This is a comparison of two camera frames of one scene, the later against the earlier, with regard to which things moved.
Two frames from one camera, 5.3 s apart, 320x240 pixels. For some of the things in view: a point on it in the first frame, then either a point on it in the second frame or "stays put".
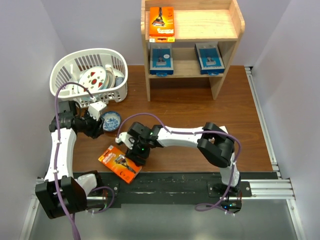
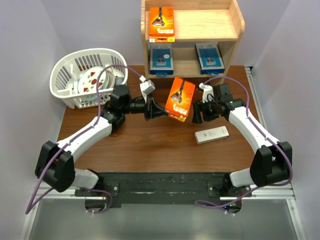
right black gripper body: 141,149 to 210,110
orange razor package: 116,161 to 179,97
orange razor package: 161,24 stays put
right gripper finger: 130,154 to 197,117
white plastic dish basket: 103,72 stays put
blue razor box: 161,59 stays put
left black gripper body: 89,126 to 138,106
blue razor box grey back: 209,58 stays put
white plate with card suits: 93,78 stays put
